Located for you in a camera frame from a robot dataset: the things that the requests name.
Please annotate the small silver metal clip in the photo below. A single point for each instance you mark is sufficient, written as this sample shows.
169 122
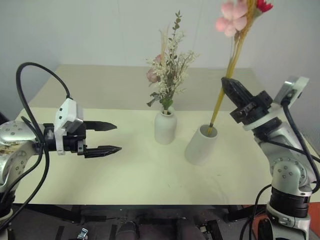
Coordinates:
82 233

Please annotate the white ceramic vase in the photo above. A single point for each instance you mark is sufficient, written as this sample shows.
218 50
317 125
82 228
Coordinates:
200 147
165 130

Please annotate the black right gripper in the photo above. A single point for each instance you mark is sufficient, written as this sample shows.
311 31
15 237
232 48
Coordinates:
257 107

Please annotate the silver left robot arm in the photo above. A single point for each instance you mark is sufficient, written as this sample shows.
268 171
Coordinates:
15 140

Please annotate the pink and red flower bouquet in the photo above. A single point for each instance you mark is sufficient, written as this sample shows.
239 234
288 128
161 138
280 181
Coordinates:
231 67

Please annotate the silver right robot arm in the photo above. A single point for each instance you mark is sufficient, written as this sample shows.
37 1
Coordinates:
287 160

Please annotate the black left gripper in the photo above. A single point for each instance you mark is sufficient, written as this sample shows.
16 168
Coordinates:
72 142

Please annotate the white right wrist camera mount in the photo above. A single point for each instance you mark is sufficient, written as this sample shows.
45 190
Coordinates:
293 87

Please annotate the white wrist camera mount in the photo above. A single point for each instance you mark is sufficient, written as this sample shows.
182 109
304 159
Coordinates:
293 87
65 112

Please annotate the white and green dried bouquet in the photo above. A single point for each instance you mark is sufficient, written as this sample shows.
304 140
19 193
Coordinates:
172 72

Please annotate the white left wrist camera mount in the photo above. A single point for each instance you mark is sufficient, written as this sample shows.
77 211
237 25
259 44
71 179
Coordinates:
65 112

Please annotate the black metal table frame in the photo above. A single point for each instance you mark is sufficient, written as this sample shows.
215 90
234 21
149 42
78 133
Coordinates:
62 212

